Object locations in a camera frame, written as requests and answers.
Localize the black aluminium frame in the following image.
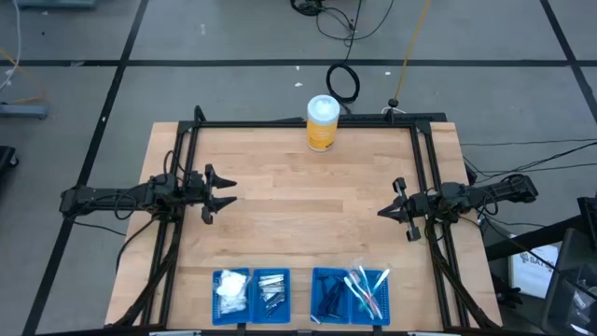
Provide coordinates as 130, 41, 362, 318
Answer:
104, 105, 503, 336

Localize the black wheeled object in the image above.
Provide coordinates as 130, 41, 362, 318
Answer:
0, 145, 20, 188

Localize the black coiled cable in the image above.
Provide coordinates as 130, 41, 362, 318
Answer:
325, 0, 364, 105

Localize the blue plastic basket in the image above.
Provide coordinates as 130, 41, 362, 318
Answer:
350, 269, 392, 327
251, 268, 292, 325
212, 267, 254, 327
310, 267, 353, 326

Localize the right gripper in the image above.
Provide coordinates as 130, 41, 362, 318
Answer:
377, 176, 430, 244

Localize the black clamp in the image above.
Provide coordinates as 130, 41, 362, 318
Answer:
492, 274, 524, 309

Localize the black beam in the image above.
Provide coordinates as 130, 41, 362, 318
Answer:
484, 217, 584, 262

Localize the black cable bundle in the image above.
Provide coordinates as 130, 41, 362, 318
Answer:
289, 0, 396, 48

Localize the teal and white toothbrush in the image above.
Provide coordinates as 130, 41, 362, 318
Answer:
371, 268, 391, 294
342, 275, 375, 320

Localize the white floor cable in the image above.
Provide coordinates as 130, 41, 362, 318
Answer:
0, 0, 23, 92

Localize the grey metal bar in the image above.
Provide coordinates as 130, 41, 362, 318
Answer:
0, 103, 49, 119

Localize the red and white toothbrush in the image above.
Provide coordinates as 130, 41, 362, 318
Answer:
349, 270, 384, 321

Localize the yellow floor cable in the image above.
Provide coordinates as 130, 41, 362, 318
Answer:
394, 0, 433, 102

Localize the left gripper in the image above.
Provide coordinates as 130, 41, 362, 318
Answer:
185, 163, 239, 226

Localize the yellow disinfecting wipes canister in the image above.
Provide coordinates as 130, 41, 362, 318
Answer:
306, 94, 341, 152

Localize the white printed sign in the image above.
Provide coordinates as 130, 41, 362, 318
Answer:
507, 242, 561, 300

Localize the thin black floor cable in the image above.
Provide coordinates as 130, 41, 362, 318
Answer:
465, 139, 597, 186

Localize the black bin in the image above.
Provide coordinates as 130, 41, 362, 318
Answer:
540, 227, 597, 336

